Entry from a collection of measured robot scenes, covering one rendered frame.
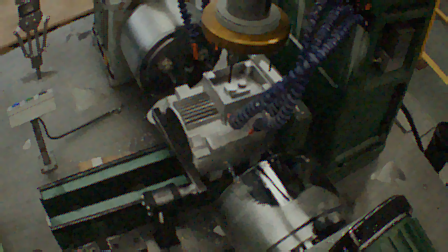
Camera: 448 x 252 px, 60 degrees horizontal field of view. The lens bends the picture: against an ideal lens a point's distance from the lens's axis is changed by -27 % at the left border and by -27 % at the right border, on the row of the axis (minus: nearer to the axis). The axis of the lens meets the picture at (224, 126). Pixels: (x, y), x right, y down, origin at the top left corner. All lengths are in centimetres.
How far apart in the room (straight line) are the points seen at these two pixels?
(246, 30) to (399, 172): 80
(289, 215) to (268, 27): 35
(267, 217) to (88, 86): 89
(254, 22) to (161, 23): 37
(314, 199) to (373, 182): 56
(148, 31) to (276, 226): 61
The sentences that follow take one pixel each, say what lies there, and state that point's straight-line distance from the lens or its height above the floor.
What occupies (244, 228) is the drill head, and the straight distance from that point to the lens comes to 94.
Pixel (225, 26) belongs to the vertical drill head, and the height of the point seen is 134.
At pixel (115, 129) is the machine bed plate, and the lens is 147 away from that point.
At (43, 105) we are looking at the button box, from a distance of 123.
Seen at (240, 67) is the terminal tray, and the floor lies 113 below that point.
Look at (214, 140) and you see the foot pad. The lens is 109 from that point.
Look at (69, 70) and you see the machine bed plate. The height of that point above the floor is 80.
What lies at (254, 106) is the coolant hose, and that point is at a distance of 83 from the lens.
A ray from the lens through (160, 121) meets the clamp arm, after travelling 118.
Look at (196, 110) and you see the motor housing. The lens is 110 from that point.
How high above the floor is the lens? 192
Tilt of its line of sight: 50 degrees down
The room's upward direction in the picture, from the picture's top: 7 degrees clockwise
